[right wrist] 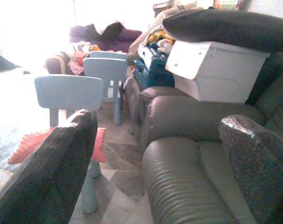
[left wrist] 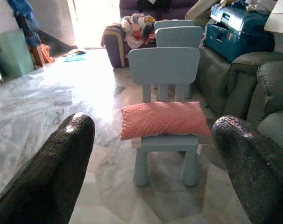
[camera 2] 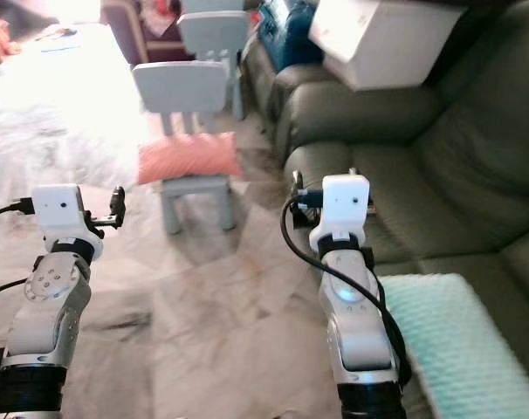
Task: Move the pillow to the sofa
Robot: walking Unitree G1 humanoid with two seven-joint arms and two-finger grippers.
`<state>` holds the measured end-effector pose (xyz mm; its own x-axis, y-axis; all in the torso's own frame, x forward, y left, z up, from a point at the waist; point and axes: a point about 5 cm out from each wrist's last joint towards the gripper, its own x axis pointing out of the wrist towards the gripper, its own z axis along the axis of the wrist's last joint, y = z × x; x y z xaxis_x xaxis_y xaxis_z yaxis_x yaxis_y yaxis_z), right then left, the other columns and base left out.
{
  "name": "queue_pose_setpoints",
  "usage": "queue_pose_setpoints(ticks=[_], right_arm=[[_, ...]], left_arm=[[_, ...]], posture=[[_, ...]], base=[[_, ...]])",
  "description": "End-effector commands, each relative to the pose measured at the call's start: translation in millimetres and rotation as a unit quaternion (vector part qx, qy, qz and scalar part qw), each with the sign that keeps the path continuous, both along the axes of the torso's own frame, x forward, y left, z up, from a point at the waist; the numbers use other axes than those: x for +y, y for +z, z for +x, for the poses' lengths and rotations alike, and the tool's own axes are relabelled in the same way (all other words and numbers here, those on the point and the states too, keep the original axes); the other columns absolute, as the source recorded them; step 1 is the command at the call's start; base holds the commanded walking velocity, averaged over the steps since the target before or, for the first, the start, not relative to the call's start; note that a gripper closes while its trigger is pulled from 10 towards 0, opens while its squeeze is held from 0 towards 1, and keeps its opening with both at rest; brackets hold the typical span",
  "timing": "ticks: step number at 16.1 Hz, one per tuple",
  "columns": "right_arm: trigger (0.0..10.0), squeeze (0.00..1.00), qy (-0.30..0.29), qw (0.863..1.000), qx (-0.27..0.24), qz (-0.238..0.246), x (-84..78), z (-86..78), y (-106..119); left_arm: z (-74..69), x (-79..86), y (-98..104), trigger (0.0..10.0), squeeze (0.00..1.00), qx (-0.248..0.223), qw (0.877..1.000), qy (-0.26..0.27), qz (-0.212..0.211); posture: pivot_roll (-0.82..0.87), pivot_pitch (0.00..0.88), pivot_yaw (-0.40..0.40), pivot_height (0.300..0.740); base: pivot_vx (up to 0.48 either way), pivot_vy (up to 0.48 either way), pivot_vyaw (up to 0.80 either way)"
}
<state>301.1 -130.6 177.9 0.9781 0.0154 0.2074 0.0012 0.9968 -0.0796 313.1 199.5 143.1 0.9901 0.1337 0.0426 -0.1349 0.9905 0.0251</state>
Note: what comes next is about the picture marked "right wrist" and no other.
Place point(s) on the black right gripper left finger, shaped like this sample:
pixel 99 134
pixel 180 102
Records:
pixel 45 177

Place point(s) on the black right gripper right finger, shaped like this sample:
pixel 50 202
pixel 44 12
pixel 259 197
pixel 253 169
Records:
pixel 260 168

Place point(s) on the pink dotted pillow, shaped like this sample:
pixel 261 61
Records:
pixel 29 145

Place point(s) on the grey-green leather sofa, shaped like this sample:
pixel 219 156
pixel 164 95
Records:
pixel 178 175

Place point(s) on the purple sofa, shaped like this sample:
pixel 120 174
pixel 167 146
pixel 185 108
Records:
pixel 129 37

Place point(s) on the light blue children's chair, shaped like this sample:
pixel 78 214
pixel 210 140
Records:
pixel 104 68
pixel 106 54
pixel 69 93

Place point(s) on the white plastic storage box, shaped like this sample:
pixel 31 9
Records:
pixel 225 77

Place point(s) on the purple armchair with wooden trim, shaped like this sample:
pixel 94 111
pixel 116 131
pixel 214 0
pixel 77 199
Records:
pixel 54 65

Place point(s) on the pink cloth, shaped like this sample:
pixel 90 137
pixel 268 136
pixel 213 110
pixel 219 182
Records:
pixel 77 61

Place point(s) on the blue hard-shell suitcase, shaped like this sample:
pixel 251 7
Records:
pixel 155 70

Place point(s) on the dark grey cushion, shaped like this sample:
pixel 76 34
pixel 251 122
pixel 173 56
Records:
pixel 225 28

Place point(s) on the mixed clothes pile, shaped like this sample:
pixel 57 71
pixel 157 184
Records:
pixel 159 36

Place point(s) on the stack of books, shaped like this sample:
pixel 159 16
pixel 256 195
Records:
pixel 169 8

